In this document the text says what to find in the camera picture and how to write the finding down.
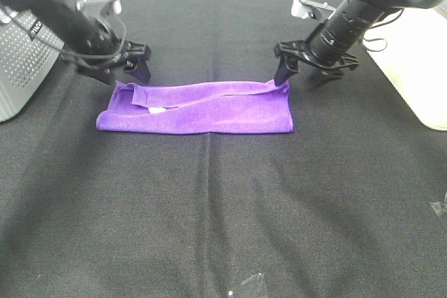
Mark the grey perforated laundry basket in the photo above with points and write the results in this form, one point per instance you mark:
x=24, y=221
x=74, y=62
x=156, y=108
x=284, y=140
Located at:
x=28, y=52

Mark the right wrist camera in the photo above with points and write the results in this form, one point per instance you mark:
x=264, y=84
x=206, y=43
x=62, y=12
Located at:
x=307, y=9

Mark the clear tape piece right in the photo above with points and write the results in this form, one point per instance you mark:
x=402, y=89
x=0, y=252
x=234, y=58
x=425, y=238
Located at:
x=439, y=207

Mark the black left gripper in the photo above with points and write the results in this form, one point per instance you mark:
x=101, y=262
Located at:
x=132, y=57

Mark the clear tape piece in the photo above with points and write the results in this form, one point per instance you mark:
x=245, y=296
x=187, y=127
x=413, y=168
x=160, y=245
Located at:
x=439, y=207
x=252, y=287

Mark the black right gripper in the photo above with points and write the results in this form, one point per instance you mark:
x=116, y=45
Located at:
x=291, y=53

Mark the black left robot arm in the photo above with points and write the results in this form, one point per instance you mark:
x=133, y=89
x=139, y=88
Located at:
x=92, y=44

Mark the clear tape piece bottom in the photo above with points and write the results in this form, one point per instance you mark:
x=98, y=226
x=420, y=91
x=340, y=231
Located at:
x=252, y=287

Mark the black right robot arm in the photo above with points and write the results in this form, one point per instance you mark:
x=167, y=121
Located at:
x=326, y=47

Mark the white storage bin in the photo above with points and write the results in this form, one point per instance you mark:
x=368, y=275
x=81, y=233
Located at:
x=410, y=50

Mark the purple microfiber towel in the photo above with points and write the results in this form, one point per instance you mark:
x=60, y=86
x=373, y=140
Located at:
x=217, y=107

